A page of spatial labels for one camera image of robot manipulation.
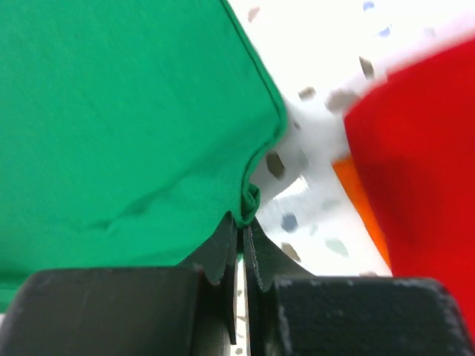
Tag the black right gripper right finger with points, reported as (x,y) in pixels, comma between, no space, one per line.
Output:
(292,312)

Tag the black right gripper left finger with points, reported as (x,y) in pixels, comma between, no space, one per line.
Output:
(187,309)

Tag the green t shirt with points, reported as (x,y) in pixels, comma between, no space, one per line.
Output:
(128,130)

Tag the folded orange t shirt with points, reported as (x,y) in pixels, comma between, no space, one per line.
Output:
(348,176)

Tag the folded red t shirt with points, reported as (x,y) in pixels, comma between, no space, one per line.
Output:
(412,140)

